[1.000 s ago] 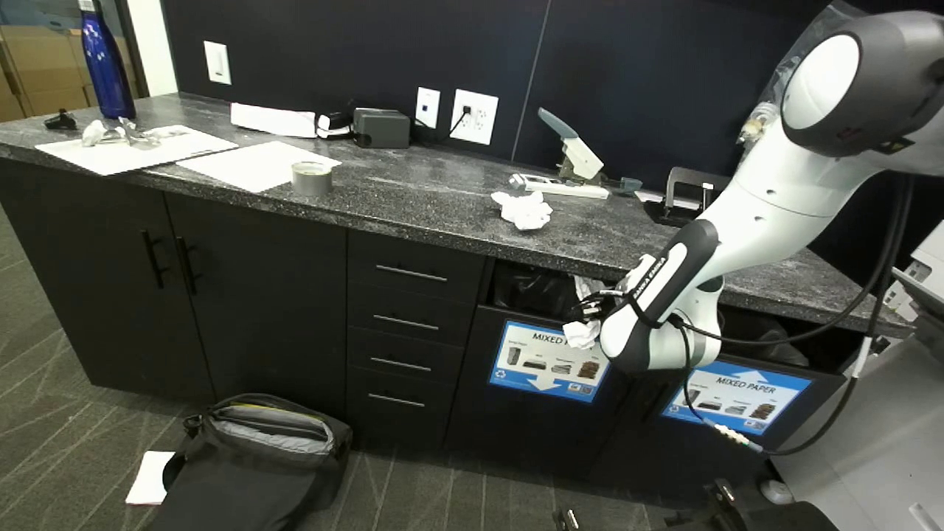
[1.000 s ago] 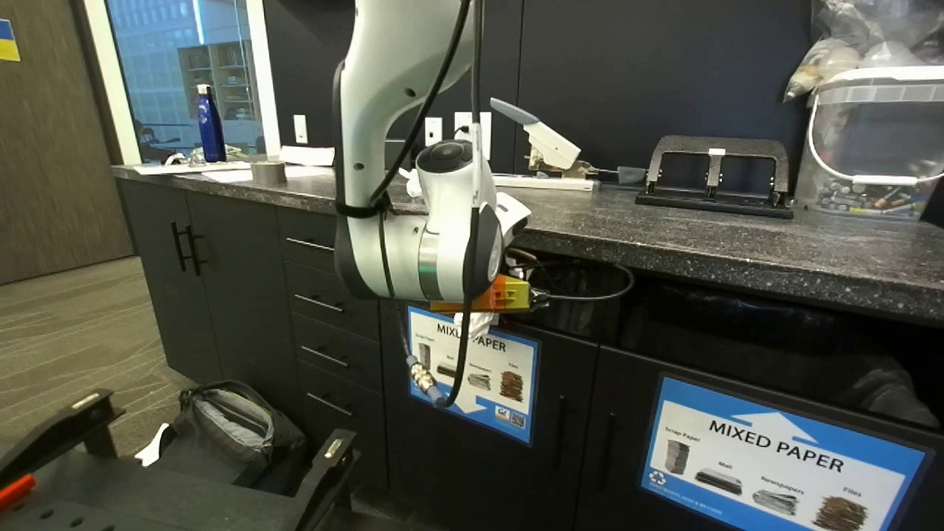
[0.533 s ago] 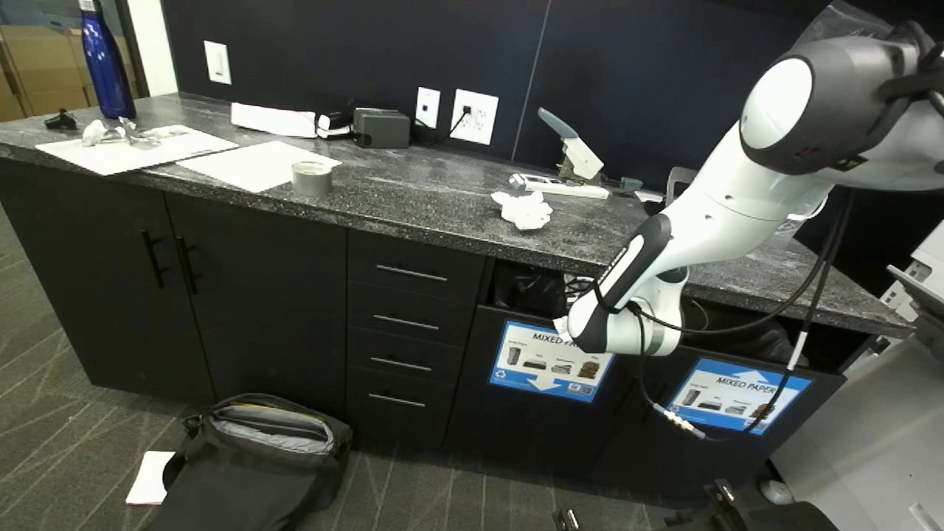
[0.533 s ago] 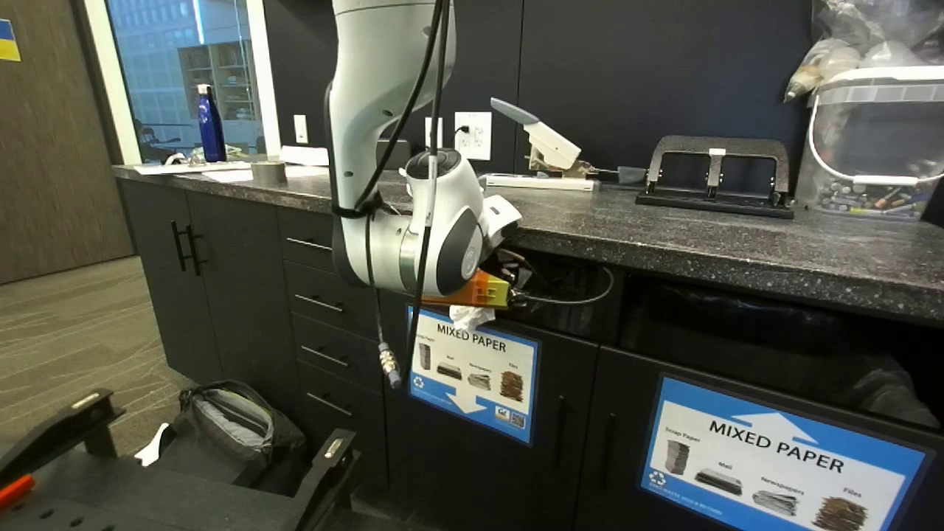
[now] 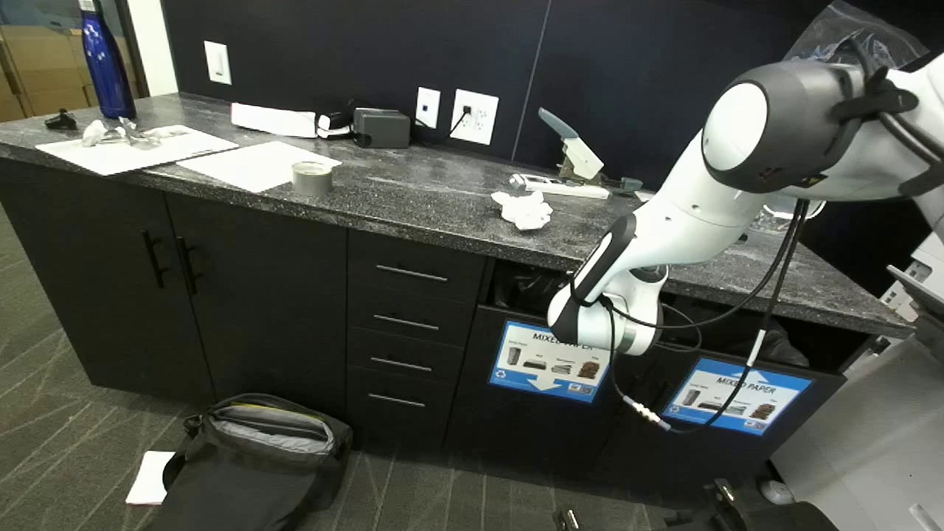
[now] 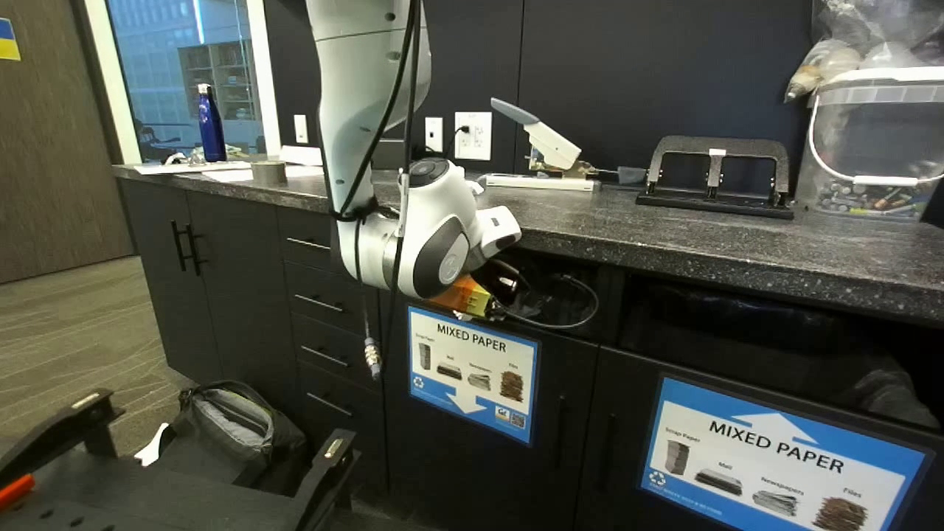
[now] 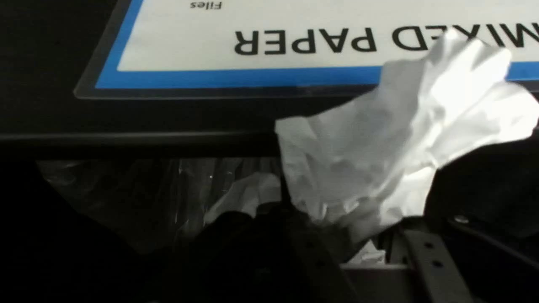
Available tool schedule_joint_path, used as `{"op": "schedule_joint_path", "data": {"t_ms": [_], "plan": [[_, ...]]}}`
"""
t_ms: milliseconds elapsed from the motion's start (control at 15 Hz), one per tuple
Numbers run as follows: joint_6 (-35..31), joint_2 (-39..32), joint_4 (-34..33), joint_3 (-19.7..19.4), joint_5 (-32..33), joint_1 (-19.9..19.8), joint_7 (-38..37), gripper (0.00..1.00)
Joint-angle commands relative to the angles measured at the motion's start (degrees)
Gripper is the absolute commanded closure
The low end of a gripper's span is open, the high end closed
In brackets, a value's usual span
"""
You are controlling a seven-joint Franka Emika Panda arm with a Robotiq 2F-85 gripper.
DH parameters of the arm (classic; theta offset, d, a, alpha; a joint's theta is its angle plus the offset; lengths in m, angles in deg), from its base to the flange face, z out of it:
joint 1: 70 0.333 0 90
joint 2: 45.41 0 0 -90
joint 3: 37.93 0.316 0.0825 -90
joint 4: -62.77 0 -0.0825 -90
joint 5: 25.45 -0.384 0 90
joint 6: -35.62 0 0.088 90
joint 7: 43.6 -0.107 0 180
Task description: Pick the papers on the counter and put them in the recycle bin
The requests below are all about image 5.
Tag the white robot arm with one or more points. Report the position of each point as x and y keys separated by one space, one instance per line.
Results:
x=812 y=132

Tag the black recycle bin bag left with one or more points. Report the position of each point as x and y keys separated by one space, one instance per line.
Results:
x=524 y=287

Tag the black recycle bin bag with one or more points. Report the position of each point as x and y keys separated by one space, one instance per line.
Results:
x=524 y=287
x=732 y=332

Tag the black recycle bin bag right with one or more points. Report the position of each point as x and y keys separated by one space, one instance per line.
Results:
x=732 y=332

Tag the left mixed paper sign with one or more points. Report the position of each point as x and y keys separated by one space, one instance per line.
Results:
x=533 y=360

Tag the mixed paper sign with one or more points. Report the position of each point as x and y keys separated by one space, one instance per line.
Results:
x=735 y=399
x=533 y=360

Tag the grey white stapler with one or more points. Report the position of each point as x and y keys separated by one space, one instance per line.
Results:
x=580 y=160

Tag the black power adapter box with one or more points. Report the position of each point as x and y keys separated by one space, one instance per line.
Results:
x=381 y=129

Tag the black cabinet with drawers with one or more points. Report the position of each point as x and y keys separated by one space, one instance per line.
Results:
x=371 y=300

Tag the roll of grey tape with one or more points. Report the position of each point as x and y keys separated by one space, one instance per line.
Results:
x=315 y=175

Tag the white paper sheet right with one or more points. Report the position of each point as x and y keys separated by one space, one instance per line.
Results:
x=257 y=166

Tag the white paper sheet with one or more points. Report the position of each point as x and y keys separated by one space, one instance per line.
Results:
x=257 y=166
x=113 y=151

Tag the white folded paper stack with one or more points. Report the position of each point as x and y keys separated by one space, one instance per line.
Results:
x=279 y=123

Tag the right mixed paper sign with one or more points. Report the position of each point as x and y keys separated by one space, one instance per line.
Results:
x=735 y=399

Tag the black grey backpack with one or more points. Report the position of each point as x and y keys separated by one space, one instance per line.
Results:
x=254 y=465

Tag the white paper sheet left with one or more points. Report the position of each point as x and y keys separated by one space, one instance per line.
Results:
x=113 y=151

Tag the white paper on floor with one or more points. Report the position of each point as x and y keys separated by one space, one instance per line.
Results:
x=150 y=486

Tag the blue water bottle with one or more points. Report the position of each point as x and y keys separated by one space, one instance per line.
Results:
x=104 y=64

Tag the white double wall outlet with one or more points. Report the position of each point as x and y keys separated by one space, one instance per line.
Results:
x=473 y=117

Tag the white small wall plate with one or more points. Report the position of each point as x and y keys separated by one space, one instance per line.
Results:
x=425 y=107

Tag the white light switch plate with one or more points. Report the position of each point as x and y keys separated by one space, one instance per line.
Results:
x=216 y=64

